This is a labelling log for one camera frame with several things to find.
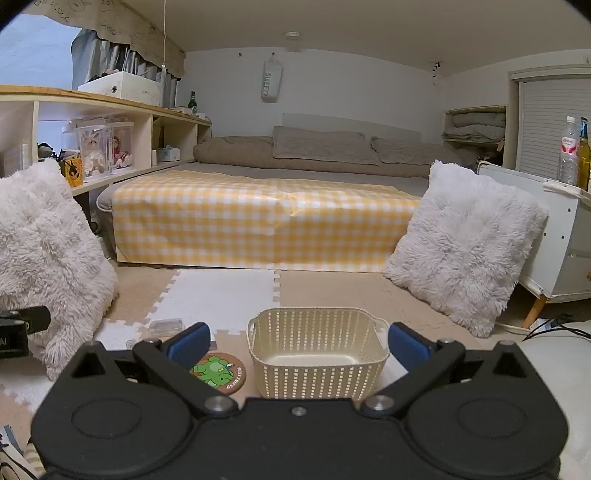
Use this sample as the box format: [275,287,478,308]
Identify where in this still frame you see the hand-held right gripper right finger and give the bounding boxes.
[360,322,536,419]

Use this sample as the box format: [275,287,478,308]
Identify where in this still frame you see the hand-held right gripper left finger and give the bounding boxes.
[56,322,242,419]

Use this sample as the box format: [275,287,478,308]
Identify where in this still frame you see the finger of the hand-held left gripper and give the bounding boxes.
[0,305,51,334]

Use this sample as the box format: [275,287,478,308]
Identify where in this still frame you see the clear plastic case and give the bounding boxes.
[148,318,184,337]

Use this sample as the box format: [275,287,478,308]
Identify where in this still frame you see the cream perforated plastic basket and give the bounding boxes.
[247,308,391,400]

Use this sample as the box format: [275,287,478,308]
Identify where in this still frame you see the beige and white foam mat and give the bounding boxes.
[0,265,532,416]

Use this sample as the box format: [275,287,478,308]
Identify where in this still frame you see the large white fluffy pillow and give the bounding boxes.
[0,159,119,382]

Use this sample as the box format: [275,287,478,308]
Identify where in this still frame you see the square white fluffy pillow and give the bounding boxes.
[383,160,550,339]

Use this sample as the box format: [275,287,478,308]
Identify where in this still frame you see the yellow checkered cloth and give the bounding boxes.
[112,168,424,273]

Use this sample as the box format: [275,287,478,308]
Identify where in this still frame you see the yellow paper bag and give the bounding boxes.
[60,157,84,188]

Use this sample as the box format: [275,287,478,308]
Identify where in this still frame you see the clear case with bunny doll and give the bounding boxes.
[76,121,112,177]

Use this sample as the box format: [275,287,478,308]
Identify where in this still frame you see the white cabinet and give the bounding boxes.
[477,161,591,304]

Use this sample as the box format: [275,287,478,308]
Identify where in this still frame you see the clear case with red doll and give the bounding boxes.
[109,122,135,171]

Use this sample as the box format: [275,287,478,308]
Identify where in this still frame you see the grey-brown bed pillow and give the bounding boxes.
[272,126,382,166]
[370,137,465,167]

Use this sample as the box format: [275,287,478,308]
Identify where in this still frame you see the long wooden shelf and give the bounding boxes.
[0,85,213,195]

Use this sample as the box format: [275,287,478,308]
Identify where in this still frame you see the white shelf rack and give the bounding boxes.
[443,106,509,168]

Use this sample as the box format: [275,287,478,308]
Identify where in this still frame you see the folded beige blankets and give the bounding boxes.
[445,111,507,142]

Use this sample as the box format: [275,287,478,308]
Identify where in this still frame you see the white storage box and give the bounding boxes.
[78,71,163,110]

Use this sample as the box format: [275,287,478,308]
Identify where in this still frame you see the clear water bottle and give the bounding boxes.
[558,115,581,186]

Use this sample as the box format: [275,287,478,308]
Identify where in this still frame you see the yellow oil bottle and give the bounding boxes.
[577,117,591,192]

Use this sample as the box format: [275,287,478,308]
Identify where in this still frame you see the white louvered closet door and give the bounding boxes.
[508,69,591,182]

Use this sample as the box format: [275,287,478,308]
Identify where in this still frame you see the grey curtain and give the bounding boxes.
[71,28,179,110]

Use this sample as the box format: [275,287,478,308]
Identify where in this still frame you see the hanging white pouch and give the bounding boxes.
[262,58,283,103]

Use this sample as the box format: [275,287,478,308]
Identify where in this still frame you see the beige printed valance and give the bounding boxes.
[28,0,187,77]

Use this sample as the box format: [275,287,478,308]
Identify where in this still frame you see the black cable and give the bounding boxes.
[522,314,591,343]

